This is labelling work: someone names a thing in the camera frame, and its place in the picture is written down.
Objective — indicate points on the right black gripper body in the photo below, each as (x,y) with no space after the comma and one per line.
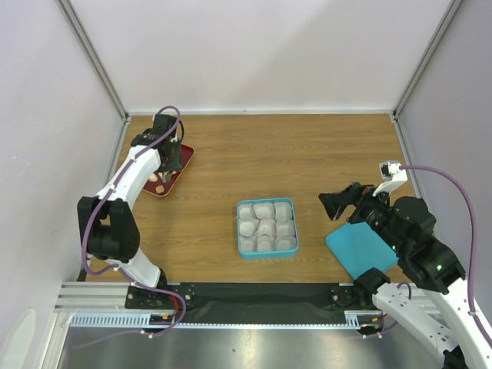
(373,211)

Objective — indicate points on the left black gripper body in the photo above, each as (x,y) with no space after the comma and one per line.
(173,164)

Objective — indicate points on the metal tongs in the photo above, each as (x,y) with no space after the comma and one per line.
(167,176)

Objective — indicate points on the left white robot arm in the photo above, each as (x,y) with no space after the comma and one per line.
(110,239)

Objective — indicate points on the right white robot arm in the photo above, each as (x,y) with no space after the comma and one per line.
(407,227)

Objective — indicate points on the red lacquer tray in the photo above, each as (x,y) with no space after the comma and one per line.
(160,183)

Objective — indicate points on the teal tin lid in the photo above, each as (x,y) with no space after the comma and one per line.
(358,248)

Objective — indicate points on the teal square tin box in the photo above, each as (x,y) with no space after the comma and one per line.
(267,228)

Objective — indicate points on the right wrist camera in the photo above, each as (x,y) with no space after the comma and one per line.
(393,177)

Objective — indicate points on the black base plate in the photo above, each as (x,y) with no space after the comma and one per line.
(267,303)

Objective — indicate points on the aluminium frame rail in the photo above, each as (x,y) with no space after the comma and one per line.
(113,304)

